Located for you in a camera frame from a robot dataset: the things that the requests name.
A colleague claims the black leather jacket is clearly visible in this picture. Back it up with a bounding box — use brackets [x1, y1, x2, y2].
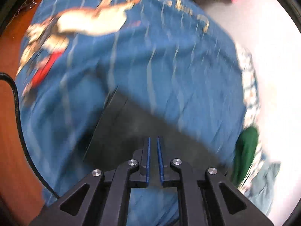
[84, 89, 230, 187]

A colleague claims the light blue garment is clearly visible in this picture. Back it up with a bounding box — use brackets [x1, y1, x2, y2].
[244, 153, 281, 216]

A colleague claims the green varsity jacket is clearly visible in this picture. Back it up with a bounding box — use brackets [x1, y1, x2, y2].
[231, 126, 259, 187]

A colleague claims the blue striped bed sheet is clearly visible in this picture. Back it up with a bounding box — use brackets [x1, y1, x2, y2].
[15, 0, 248, 226]

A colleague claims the black cable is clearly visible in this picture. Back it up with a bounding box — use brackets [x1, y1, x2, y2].
[0, 72, 61, 200]

